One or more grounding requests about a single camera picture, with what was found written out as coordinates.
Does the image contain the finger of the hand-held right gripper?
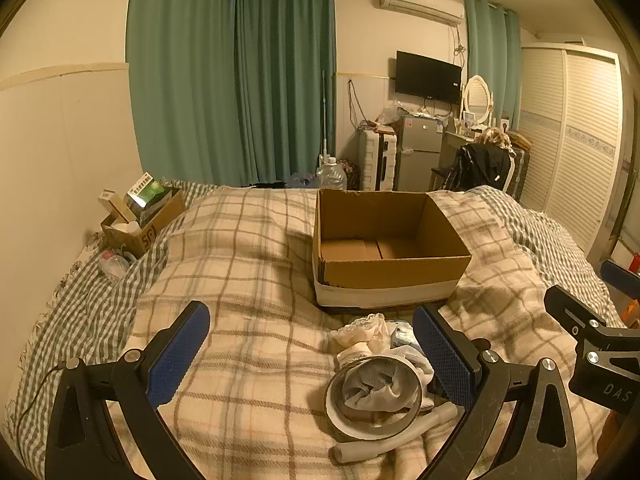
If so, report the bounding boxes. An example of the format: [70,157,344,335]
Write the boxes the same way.
[544,285,640,355]
[601,259,640,306]

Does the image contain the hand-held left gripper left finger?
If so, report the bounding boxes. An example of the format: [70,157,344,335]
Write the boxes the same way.
[45,301,211,480]

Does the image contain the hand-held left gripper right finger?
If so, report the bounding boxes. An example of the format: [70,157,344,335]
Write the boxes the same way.
[412,302,583,480]

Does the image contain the light blue wipes packet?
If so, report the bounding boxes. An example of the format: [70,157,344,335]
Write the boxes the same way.
[391,319,422,350]

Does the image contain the white and grey sock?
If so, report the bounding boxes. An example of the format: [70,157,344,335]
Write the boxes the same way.
[340,345,437,412]

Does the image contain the cream lace cloth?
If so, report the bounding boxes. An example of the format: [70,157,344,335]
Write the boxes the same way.
[336,312,397,357]

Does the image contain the white curved tube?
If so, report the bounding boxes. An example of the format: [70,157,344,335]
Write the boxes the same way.
[331,402,459,464]

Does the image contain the large cardboard box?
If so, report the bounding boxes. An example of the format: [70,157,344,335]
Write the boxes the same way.
[312,188,473,316]

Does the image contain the round hoop with grey cloth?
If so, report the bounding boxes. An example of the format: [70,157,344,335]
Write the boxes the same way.
[325,355,425,437]

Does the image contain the beige plaid blanket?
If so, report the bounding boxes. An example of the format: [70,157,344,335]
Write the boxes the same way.
[120,187,626,480]

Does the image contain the clear plastic bottle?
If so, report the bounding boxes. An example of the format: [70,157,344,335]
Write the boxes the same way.
[99,250,137,281]

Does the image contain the small cardboard box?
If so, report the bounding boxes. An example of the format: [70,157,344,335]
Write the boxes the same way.
[100,187,187,258]

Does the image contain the white louvred wardrobe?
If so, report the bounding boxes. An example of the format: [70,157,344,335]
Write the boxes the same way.
[517,42,626,261]

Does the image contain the brown suitcase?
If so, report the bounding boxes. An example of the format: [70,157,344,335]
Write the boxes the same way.
[509,132,532,197]

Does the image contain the cream narrow box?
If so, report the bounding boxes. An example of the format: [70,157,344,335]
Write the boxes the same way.
[98,189,138,224]

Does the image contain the green printed box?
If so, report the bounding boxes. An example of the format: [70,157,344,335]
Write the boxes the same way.
[125,174,168,213]

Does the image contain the black jacket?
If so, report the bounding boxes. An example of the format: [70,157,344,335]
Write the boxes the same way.
[444,142,513,193]

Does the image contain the blond fluffy item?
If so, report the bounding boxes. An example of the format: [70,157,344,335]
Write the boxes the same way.
[475,127,512,150]

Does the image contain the vanity desk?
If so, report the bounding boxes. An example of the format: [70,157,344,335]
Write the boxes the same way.
[439,119,478,181]

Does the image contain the grey fridge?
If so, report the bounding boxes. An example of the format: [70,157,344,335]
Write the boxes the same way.
[397,114,446,192]

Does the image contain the brown patterned bag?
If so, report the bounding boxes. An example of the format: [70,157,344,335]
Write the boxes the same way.
[340,160,362,191]

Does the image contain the white suitcase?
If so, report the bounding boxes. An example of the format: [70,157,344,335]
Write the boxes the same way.
[356,129,399,192]

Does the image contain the large water jug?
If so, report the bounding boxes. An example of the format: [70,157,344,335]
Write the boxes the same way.
[315,156,348,191]

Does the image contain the white oval mirror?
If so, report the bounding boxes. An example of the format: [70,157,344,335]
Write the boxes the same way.
[461,75,496,125]

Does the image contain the clear plastic bag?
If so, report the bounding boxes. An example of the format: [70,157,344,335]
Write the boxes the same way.
[376,100,407,126]

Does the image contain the green curtain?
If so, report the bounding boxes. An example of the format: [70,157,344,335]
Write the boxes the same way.
[127,0,242,186]
[462,0,522,128]
[234,0,337,188]

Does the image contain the white pole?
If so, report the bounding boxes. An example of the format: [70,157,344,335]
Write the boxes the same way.
[320,70,332,161]

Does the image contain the white air conditioner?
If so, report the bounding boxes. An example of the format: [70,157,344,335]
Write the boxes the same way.
[376,0,465,26]

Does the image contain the black cable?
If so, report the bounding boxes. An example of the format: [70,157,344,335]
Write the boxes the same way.
[15,359,71,443]

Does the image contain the hanging wall cables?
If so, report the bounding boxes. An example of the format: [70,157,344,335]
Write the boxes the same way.
[346,79,368,132]

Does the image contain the black wall television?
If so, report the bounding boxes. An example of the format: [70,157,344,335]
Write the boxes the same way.
[395,50,463,105]

